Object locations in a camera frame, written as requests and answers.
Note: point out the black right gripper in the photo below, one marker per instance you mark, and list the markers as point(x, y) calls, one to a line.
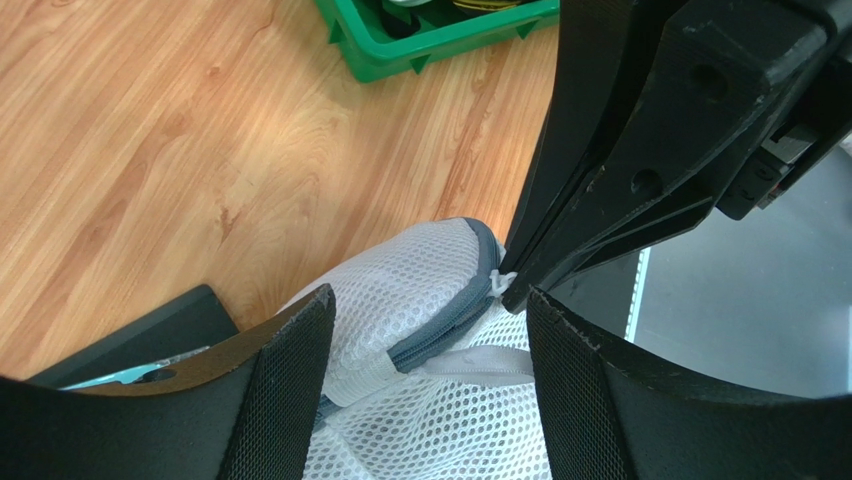
point(743, 98)

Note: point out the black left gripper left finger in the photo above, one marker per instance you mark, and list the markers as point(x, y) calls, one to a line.
point(242, 409)

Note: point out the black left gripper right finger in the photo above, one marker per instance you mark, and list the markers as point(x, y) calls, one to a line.
point(612, 410)

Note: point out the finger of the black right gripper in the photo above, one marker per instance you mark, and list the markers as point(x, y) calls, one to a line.
point(605, 52)

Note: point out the white mesh laundry bag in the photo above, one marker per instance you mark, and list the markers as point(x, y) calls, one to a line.
point(429, 376)

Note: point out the teal shirt folding board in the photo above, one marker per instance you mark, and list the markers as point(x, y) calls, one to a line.
point(124, 377)

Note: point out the green plastic tray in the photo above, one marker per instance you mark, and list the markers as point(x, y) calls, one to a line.
point(380, 39)

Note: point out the white slotted cable duct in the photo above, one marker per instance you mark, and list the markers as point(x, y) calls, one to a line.
point(637, 295)

